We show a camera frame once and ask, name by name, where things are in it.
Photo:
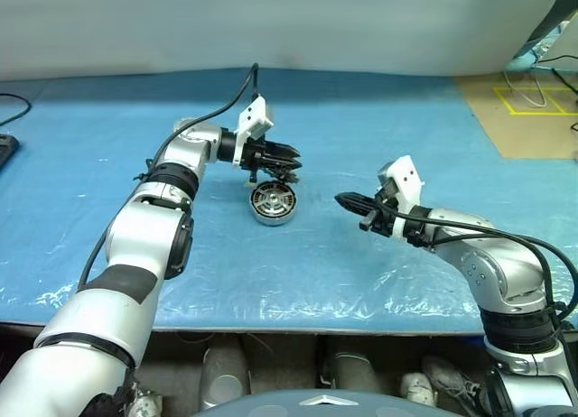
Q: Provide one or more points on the brown cardboard sheet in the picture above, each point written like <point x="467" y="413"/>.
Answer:
<point x="524" y="132"/>

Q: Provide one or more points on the blue plastic table cover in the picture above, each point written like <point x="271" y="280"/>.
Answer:
<point x="289" y="272"/>

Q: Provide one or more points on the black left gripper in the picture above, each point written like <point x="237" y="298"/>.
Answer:
<point x="255" y="155"/>

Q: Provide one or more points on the white shoe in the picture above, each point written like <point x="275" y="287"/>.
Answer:
<point x="146" y="405"/>
<point x="417" y="387"/>
<point x="451" y="381"/>

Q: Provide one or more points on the grey robot torso shell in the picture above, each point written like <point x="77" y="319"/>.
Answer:
<point x="316" y="404"/>

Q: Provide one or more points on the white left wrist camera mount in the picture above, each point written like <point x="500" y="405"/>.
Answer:
<point x="253" y="117"/>

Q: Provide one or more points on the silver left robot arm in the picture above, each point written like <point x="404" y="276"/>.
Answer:
<point x="144" y="227"/>

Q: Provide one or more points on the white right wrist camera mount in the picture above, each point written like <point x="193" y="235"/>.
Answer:
<point x="406" y="173"/>

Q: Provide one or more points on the grey rounded cylinder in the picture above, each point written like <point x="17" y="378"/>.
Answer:
<point x="357" y="367"/>
<point x="223" y="376"/>

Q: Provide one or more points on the white backdrop sheet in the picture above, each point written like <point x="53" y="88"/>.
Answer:
<point x="271" y="24"/>

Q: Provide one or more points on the flat black device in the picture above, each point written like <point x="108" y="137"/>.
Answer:
<point x="6" y="148"/>

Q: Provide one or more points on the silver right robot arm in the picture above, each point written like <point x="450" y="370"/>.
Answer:
<point x="510" y="263"/>

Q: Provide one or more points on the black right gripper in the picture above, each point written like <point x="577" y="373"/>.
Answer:
<point x="381" y="214"/>

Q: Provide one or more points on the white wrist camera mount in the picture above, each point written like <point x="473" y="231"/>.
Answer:
<point x="406" y="173"/>
<point x="253" y="117"/>

